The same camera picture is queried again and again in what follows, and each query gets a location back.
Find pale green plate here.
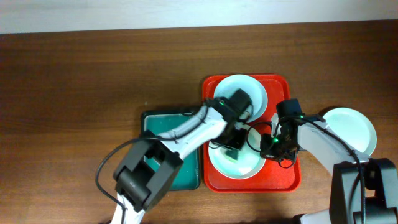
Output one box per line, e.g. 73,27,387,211
323,107,377,156

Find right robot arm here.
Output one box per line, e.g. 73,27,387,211
260,99,397,224

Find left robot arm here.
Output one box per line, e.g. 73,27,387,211
111,89,252,223

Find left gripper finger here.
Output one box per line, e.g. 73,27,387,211
228,128,247,151
210,141,229,150

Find light blue plate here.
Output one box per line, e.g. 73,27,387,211
213,74,268,123

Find red plastic tray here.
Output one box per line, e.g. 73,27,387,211
203,74,301,193

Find dark green water tray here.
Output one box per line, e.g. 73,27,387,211
141,109,201,191

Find white plate green stain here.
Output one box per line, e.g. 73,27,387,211
208,125,266,180

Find green yellow sponge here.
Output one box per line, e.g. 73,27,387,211
224,149,239,162

